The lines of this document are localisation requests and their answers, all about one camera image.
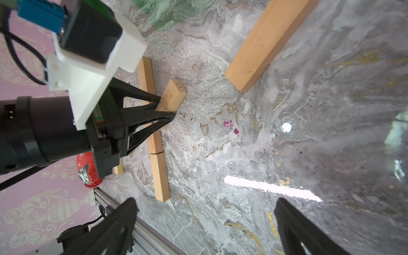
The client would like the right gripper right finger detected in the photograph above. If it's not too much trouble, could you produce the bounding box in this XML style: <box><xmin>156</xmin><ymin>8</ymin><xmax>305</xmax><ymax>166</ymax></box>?
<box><xmin>274</xmin><ymin>198</ymin><xmax>348</xmax><ymax>255</ymax></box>

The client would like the aluminium front rail frame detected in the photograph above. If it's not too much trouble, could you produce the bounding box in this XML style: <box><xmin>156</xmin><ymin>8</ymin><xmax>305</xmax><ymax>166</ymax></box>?
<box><xmin>94</xmin><ymin>188</ymin><xmax>186</xmax><ymax>255</ymax></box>

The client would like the natural block cluster horizontal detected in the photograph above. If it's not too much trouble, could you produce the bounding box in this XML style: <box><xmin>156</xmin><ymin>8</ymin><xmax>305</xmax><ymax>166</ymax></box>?
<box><xmin>147</xmin><ymin>130</ymin><xmax>164</xmax><ymax>154</ymax></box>

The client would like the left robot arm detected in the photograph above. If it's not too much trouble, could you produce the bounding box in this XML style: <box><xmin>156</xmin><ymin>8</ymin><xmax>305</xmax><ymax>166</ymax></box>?
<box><xmin>1</xmin><ymin>78</ymin><xmax>175</xmax><ymax>178</ymax></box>

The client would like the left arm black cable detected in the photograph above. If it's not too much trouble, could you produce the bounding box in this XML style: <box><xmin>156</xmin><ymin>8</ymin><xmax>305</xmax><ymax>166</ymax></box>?
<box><xmin>0</xmin><ymin>28</ymin><xmax>48</xmax><ymax>86</ymax></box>

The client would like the natural wooden block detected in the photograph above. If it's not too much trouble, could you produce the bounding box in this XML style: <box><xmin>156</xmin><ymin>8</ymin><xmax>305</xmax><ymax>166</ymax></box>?
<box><xmin>113</xmin><ymin>158</ymin><xmax>124</xmax><ymax>175</ymax></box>

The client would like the red snack bag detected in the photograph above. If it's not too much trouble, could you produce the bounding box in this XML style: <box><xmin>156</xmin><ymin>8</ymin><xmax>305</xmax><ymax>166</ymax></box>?
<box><xmin>77</xmin><ymin>152</ymin><xmax>104</xmax><ymax>189</ymax></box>

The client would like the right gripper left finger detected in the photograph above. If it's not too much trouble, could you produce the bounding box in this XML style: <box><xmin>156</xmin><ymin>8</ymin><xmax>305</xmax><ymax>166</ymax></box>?
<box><xmin>60</xmin><ymin>198</ymin><xmax>138</xmax><ymax>255</ymax></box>

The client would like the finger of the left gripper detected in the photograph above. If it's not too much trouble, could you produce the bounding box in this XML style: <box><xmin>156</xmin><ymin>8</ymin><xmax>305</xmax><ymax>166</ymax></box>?
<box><xmin>109</xmin><ymin>78</ymin><xmax>161</xmax><ymax>108</ymax></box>
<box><xmin>122</xmin><ymin>109</ymin><xmax>175</xmax><ymax>156</ymax></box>

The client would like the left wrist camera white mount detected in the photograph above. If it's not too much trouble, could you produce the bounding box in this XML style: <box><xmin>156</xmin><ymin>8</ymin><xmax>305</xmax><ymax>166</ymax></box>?
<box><xmin>17</xmin><ymin>0</ymin><xmax>148</xmax><ymax>131</ymax></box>

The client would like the natural block cluster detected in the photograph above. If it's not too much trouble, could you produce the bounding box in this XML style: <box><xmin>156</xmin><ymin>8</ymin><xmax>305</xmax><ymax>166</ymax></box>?
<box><xmin>137</xmin><ymin>56</ymin><xmax>156</xmax><ymax>95</ymax></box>
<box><xmin>156</xmin><ymin>79</ymin><xmax>187</xmax><ymax>113</ymax></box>
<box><xmin>150</xmin><ymin>153</ymin><xmax>171</xmax><ymax>203</ymax></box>
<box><xmin>225</xmin><ymin>0</ymin><xmax>318</xmax><ymax>92</ymax></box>

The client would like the natural block cluster bottom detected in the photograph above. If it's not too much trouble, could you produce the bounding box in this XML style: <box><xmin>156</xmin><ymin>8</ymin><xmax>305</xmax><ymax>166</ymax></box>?
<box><xmin>150</xmin><ymin>153</ymin><xmax>171</xmax><ymax>203</ymax></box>

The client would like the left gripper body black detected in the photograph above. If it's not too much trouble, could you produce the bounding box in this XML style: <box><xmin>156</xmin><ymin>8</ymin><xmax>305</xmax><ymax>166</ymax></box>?
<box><xmin>86</xmin><ymin>78</ymin><xmax>129</xmax><ymax>179</ymax></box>

